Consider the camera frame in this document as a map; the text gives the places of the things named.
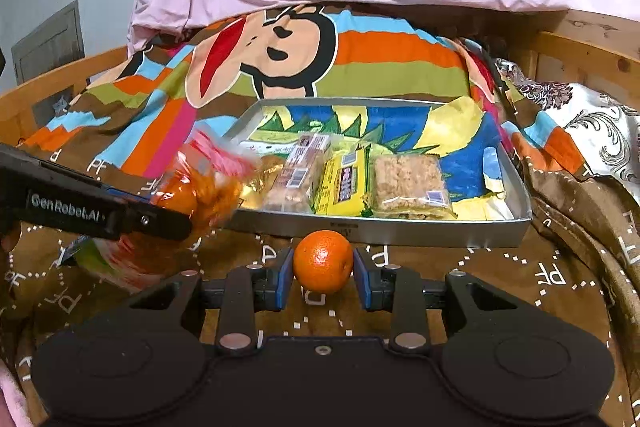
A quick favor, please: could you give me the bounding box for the grey metal tray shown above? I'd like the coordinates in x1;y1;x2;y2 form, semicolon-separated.
220;97;533;249

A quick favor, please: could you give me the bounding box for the person's left hand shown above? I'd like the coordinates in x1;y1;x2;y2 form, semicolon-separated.
0;221;23;254

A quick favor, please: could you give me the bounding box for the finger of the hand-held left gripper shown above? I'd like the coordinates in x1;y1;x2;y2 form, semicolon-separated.
102;188;194;243

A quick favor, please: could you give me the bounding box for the silver brown floral cloth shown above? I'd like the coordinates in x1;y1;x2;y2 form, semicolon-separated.
492;57;640;204

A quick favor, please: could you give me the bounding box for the clear bag of orange snacks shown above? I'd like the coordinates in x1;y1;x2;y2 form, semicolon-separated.
100;127;263;293

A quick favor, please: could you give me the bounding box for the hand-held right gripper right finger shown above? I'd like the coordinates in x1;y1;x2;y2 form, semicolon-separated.
353;248;528;356

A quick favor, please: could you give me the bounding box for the green snack packet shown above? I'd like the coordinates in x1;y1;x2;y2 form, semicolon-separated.
57;234;131;290

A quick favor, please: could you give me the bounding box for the golden snack packet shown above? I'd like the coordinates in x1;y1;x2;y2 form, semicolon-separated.
237;154;286;210

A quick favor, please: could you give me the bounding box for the clear rice crisp bar packet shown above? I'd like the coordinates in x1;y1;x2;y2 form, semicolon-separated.
370;154;458;220

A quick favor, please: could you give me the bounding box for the labelled cereal bar packet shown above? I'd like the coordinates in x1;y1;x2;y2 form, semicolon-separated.
262;132;333;212

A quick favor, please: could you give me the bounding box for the orange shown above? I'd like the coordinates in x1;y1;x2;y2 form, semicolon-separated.
292;229;355;295

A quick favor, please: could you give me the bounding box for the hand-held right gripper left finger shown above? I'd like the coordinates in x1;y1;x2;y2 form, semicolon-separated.
117;248;294;356

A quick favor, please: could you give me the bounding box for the striped monkey printed blanket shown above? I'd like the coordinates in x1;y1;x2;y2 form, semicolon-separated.
0;4;640;427

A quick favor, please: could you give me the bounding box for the colourful printed tray liner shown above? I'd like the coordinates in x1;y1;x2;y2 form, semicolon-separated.
240;104;518;220

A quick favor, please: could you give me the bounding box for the pink cloth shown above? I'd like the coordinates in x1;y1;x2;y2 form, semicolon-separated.
0;357;37;427

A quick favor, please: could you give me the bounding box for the grey door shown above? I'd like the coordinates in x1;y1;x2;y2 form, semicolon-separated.
11;0;86;86

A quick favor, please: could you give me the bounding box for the yellow snack packet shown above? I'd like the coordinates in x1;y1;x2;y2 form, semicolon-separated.
312;144;376;218

